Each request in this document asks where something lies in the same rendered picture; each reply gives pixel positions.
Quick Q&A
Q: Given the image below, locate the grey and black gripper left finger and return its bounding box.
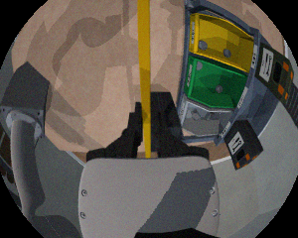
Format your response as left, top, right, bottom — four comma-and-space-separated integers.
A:
86, 102, 143, 161

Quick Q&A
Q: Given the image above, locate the yellow vertical bar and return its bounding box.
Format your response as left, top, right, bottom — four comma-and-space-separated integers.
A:
137, 0, 151, 158

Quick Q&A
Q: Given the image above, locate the yellow open bin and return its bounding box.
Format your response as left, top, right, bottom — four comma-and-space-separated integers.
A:
189, 13, 254, 73

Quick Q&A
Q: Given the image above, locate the dark blue metal shelf rack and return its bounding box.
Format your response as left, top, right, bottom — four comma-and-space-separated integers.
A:
176, 0, 279, 147

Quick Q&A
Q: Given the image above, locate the grey metal disc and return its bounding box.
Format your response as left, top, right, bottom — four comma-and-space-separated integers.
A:
197, 61, 203, 70
199, 41, 208, 51
223, 49, 231, 58
216, 85, 223, 93

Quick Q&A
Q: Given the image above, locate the green bin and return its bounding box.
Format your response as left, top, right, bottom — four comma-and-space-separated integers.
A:
184, 56, 247, 108

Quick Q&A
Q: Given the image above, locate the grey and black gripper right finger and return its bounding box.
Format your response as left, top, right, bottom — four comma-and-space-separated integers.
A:
150, 101, 210, 160

